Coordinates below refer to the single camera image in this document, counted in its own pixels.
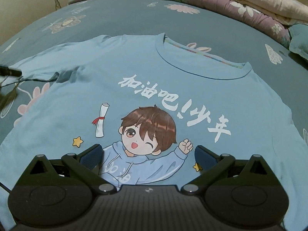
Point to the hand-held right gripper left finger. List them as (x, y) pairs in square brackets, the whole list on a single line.
[(92, 156)]

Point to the light blue printed t-shirt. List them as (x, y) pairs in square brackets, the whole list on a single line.
[(96, 77)]

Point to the blue floral pillow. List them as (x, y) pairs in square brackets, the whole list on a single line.
[(299, 43)]

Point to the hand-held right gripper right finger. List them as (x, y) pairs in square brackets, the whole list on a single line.
[(204, 158)]

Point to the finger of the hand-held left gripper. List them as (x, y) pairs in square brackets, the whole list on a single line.
[(10, 72)]

